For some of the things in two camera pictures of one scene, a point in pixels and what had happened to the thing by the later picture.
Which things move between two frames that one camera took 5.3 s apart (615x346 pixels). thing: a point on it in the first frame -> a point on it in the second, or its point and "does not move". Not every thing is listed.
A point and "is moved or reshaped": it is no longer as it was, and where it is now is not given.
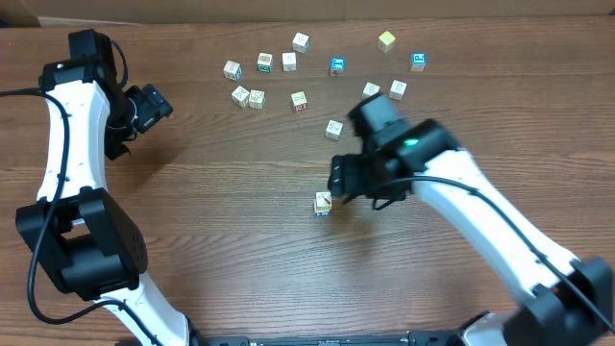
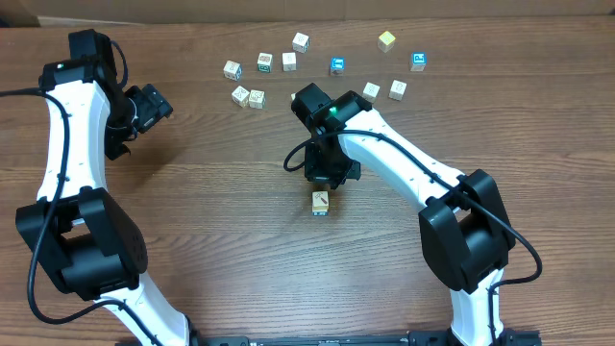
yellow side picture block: x=240 y=96 does not move
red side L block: x=333 y=130 is moved or reshaped
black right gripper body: x=339 y=175 -> x=328 y=178
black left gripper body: x=120 y=139 does not move
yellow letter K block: x=323 y=202 does not move
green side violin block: x=370 y=89 does not move
